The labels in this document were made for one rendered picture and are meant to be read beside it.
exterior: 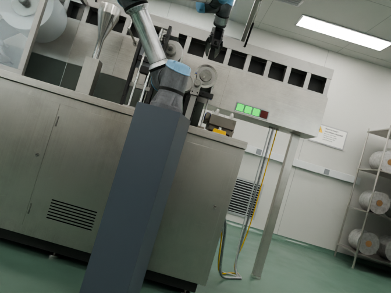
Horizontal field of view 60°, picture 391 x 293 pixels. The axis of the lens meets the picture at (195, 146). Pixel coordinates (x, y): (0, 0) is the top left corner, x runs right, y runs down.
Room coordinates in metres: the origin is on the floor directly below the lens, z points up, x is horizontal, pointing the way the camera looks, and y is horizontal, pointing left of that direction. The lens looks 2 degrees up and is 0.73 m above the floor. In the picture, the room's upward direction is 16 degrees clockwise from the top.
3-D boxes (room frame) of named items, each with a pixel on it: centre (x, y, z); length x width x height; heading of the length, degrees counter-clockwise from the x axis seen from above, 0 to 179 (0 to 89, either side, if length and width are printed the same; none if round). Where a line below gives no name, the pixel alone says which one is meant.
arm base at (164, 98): (1.50, 0.17, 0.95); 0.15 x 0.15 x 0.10
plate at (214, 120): (2.24, -0.11, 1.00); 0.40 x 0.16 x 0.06; 1
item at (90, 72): (2.17, 0.79, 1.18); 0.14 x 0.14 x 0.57
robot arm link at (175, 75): (1.51, 0.18, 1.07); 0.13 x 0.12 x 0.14; 24
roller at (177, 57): (2.20, 0.32, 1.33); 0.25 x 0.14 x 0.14; 1
